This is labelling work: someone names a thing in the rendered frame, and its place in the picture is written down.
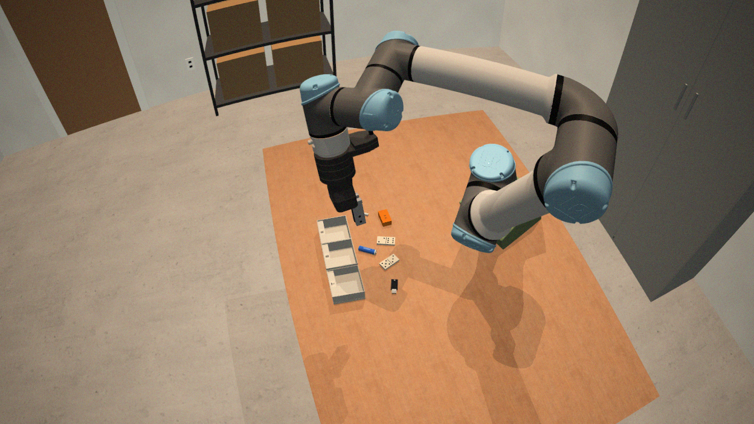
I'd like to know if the beige domino tile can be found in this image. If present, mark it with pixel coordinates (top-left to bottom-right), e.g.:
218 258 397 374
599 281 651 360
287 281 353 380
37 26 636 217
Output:
377 236 395 246
379 254 399 270

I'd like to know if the blue aa battery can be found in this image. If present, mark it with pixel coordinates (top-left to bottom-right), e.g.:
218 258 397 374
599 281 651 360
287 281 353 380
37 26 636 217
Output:
358 246 376 255

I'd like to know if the orange battery block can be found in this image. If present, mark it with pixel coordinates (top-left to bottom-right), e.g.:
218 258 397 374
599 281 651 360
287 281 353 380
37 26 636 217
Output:
378 209 392 226

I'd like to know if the beige three-compartment bin rack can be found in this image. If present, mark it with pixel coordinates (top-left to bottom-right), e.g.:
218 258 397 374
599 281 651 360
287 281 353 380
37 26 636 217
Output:
317 215 366 304

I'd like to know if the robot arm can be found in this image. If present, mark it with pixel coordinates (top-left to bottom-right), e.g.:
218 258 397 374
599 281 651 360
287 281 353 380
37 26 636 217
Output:
300 31 618 253

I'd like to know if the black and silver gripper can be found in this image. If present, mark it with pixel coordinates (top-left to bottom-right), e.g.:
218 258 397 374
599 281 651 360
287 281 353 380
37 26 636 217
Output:
308 128 379 226

